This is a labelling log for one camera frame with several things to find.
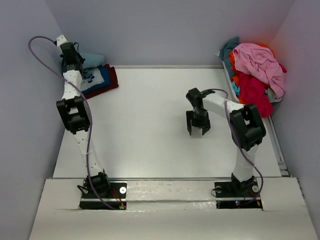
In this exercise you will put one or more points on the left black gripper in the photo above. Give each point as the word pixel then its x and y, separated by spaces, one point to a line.
pixel 80 59

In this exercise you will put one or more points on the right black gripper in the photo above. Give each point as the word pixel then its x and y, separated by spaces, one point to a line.
pixel 205 124

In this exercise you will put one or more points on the grey-blue t shirt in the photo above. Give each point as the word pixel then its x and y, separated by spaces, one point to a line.
pixel 92 60

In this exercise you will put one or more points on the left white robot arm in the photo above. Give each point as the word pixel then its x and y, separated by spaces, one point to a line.
pixel 76 116

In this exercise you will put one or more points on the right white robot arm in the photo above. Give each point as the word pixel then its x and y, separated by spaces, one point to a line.
pixel 247 132

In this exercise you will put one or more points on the folded blue mickey t shirt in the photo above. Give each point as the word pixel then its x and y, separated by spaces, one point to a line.
pixel 91 77

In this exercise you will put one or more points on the folded dark red t shirt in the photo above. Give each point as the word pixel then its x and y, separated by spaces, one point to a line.
pixel 110 82

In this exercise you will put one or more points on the light blue t shirt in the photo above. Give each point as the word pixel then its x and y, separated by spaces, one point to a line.
pixel 235 88

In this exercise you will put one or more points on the magenta t shirt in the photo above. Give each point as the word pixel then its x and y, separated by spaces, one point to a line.
pixel 252 91

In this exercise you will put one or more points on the white plastic laundry bin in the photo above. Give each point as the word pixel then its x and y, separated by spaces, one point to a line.
pixel 229 81

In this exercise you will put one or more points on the grey white t shirt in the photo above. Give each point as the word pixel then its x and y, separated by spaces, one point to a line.
pixel 271 96

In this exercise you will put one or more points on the teal t shirt in pile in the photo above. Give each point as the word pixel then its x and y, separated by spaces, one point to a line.
pixel 224 52

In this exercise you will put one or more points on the pink t shirt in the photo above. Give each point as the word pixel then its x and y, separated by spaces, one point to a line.
pixel 260 62

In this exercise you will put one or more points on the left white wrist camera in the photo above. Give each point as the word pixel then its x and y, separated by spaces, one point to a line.
pixel 61 40

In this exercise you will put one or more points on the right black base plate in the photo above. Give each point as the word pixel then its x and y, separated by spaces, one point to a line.
pixel 226 198

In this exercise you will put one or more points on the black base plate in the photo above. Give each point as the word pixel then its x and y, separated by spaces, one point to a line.
pixel 115 197
pixel 226 198

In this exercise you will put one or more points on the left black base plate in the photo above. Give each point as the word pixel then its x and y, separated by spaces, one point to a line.
pixel 115 197

